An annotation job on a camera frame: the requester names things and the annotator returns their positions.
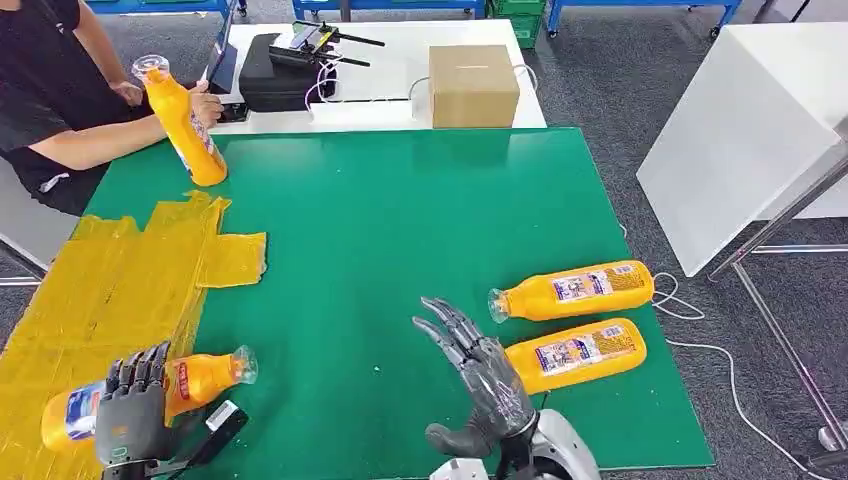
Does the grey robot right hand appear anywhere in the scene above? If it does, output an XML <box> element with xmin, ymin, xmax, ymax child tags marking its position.
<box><xmin>411</xmin><ymin>296</ymin><xmax>539</xmax><ymax>460</ymax></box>

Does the person's left hand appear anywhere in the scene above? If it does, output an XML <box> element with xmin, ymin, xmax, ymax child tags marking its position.
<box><xmin>109</xmin><ymin>79</ymin><xmax>146</xmax><ymax>109</ymax></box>

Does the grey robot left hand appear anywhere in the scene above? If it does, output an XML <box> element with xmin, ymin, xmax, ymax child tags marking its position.
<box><xmin>94</xmin><ymin>341</ymin><xmax>200</xmax><ymax>468</ymax></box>

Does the person's right hand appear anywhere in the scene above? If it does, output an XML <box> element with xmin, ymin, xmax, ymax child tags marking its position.
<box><xmin>188</xmin><ymin>80</ymin><xmax>225</xmax><ymax>131</ymax></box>

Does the orange drink bottle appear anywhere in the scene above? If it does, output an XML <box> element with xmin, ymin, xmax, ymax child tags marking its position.
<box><xmin>504</xmin><ymin>317</ymin><xmax>649</xmax><ymax>397</ymax></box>
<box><xmin>488</xmin><ymin>259</ymin><xmax>656</xmax><ymax>325</ymax></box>
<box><xmin>40</xmin><ymin>345</ymin><xmax>259</xmax><ymax>454</ymax></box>
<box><xmin>131</xmin><ymin>54</ymin><xmax>229</xmax><ymax>189</ymax></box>

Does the tablet on stand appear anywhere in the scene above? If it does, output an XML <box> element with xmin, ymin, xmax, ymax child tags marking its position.
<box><xmin>200</xmin><ymin>0</ymin><xmax>251</xmax><ymax>125</ymax></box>

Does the black carrying case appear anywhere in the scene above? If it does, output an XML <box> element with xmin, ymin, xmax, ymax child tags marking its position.
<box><xmin>237</xmin><ymin>33</ymin><xmax>338</xmax><ymax>113</ymax></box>

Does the person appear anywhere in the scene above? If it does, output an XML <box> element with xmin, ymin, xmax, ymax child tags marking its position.
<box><xmin>0</xmin><ymin>0</ymin><xmax>225</xmax><ymax>219</ymax></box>

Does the blue metal rack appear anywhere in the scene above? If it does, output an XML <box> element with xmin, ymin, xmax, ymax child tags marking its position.
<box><xmin>546</xmin><ymin>0</ymin><xmax>745</xmax><ymax>40</ymax></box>
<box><xmin>291</xmin><ymin>0</ymin><xmax>490</xmax><ymax>22</ymax></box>
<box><xmin>86</xmin><ymin>0</ymin><xmax>249</xmax><ymax>19</ymax></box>

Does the black remote controller with antennas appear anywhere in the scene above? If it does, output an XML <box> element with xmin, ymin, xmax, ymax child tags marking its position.
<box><xmin>268</xmin><ymin>19</ymin><xmax>387</xmax><ymax>70</ymax></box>

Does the yellow plastic sheet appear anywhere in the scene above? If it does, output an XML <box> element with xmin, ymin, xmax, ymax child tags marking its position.
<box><xmin>0</xmin><ymin>190</ymin><xmax>268</xmax><ymax>480</ymax></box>

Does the grey table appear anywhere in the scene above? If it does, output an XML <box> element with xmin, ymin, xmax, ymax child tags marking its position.
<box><xmin>0</xmin><ymin>157</ymin><xmax>82</xmax><ymax>287</ymax></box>

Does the green table mat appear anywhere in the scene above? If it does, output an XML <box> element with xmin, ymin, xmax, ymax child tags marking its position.
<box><xmin>84</xmin><ymin>127</ymin><xmax>715</xmax><ymax>480</ymax></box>

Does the cardboard box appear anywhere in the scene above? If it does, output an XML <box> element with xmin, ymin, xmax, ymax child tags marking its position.
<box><xmin>427</xmin><ymin>44</ymin><xmax>522</xmax><ymax>130</ymax></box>

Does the green plastic crate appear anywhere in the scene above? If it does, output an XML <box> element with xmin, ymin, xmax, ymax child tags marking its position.
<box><xmin>488</xmin><ymin>0</ymin><xmax>549</xmax><ymax>50</ymax></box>

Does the large white table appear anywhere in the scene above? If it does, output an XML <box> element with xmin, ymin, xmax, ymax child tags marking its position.
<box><xmin>635</xmin><ymin>23</ymin><xmax>848</xmax><ymax>279</ymax></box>

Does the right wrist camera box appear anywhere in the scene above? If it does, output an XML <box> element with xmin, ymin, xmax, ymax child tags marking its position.
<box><xmin>429</xmin><ymin>457</ymin><xmax>492</xmax><ymax>480</ymax></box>

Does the grey cable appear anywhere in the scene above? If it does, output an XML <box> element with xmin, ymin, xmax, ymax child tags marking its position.
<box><xmin>405</xmin><ymin>62</ymin><xmax>539</xmax><ymax>122</ymax></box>

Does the white floor cable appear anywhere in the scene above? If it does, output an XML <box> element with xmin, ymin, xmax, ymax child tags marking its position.
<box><xmin>651</xmin><ymin>271</ymin><xmax>819</xmax><ymax>480</ymax></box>

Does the metal table frame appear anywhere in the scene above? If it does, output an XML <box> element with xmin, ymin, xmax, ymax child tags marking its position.
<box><xmin>707</xmin><ymin>140</ymin><xmax>848</xmax><ymax>453</ymax></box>

